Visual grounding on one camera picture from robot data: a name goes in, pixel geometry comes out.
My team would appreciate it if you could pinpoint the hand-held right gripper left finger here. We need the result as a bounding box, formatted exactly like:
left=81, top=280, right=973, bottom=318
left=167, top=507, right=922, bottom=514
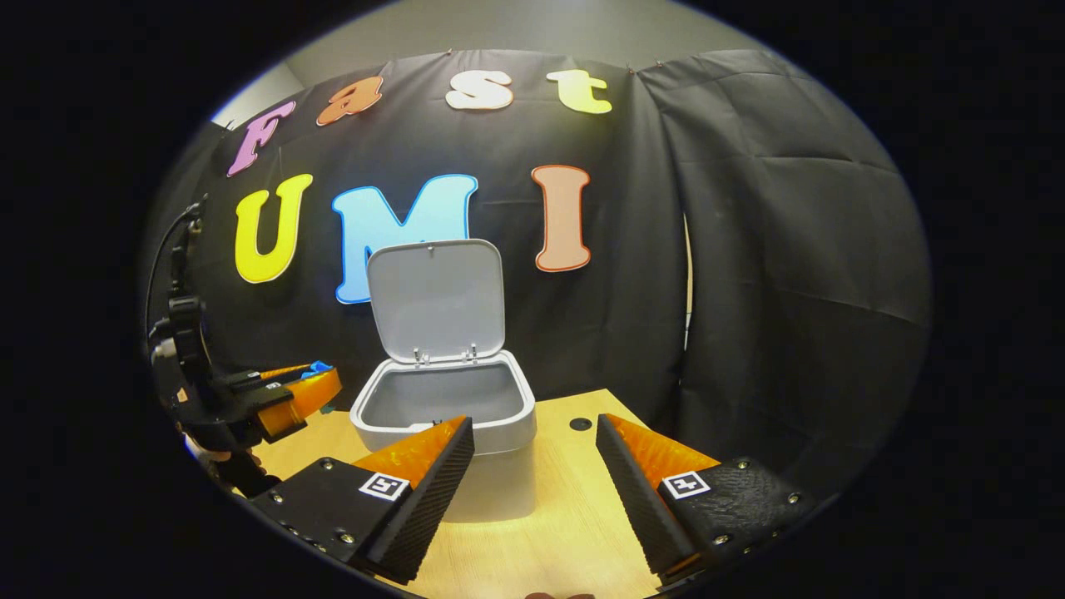
left=248, top=416, right=476, bottom=586

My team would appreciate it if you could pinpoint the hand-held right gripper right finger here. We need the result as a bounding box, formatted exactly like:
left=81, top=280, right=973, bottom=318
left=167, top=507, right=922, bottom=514
left=595, top=413, right=818, bottom=587

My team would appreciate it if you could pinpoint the white desktop garbage bin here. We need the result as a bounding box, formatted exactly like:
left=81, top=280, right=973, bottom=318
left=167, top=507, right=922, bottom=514
left=349, top=239, right=537, bottom=523

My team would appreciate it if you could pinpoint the wooden desktop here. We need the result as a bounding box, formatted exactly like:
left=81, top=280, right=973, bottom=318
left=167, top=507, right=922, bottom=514
left=250, top=389, right=725, bottom=599

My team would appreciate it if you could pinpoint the black backdrop cloth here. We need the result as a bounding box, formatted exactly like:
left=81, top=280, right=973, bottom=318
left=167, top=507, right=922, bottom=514
left=141, top=48, right=931, bottom=500

